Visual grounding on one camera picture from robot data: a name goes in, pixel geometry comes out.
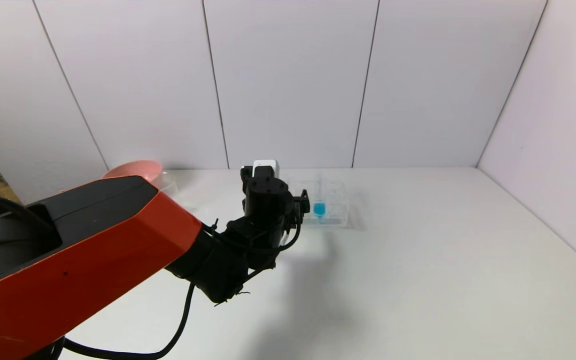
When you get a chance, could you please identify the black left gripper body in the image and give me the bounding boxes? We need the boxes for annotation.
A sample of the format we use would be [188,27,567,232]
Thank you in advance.
[292,188,311,225]

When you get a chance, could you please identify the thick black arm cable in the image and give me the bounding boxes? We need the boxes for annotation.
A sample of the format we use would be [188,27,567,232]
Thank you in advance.
[63,284,196,360]

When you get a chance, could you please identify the test tube with blue pigment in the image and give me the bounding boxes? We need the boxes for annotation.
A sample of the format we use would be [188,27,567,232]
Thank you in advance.
[313,172,329,221]

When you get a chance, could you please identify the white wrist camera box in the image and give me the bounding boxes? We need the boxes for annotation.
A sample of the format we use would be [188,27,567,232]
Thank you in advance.
[253,160,279,178]

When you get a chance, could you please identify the clear plastic test tube rack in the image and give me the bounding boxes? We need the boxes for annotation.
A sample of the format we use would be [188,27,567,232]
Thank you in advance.
[288,175,351,228]

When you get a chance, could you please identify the pink bowl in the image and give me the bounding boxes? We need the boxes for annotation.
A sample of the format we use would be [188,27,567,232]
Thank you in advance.
[102,160,164,183]

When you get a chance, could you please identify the clear glass beaker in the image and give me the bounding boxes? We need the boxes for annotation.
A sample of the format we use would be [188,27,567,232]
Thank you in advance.
[158,171,181,198]

